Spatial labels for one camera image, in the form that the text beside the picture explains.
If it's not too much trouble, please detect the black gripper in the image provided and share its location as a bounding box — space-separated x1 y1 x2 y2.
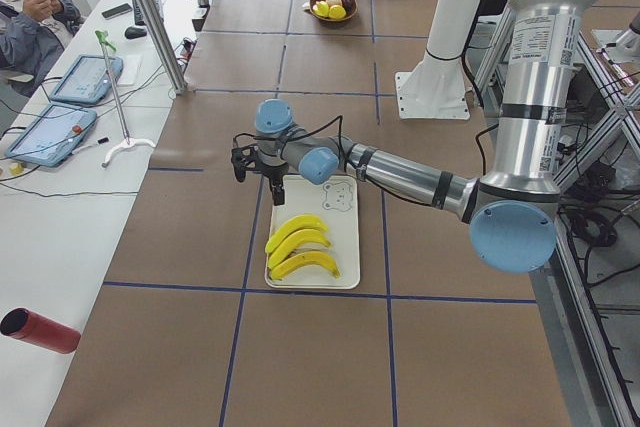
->
263 163 288 205

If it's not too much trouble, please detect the yellow banana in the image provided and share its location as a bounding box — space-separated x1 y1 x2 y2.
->
269 250 341 280
265 214 329 254
267 229 331 269

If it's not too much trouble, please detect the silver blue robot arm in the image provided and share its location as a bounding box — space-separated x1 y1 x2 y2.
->
232 0 597 273

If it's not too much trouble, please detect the brown wicker basket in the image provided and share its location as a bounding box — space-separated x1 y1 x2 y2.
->
306 0 358 22

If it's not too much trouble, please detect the yellow mango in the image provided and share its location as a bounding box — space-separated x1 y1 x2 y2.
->
328 5 347 20

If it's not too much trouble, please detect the yellow star fruit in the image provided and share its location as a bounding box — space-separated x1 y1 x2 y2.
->
312 1 330 18

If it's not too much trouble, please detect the white bear tray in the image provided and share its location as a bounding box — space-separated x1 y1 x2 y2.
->
264 175 360 289

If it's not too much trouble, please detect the reacher grabber stick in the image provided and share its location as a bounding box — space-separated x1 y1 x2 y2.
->
95 30 156 168

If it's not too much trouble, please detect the black computer mouse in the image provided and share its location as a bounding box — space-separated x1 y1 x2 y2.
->
124 26 147 40

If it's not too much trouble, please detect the black smartphone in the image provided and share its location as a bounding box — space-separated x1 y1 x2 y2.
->
102 3 133 20

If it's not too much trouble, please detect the upper blue teach pendant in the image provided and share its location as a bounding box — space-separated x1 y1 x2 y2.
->
49 55 112 106

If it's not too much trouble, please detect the blue teach pendant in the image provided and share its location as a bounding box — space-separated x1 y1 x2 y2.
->
49 55 112 106
5 102 97 167

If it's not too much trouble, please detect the lower blue teach pendant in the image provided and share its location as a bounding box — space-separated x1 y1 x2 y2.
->
5 102 97 167

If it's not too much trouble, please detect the red cylinder bottle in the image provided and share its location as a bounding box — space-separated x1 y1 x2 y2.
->
1 307 81 354

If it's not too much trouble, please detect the seated person grey jacket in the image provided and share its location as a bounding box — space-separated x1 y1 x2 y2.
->
1 0 84 97

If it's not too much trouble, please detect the aluminium frame post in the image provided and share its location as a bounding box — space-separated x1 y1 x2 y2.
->
136 0 187 95

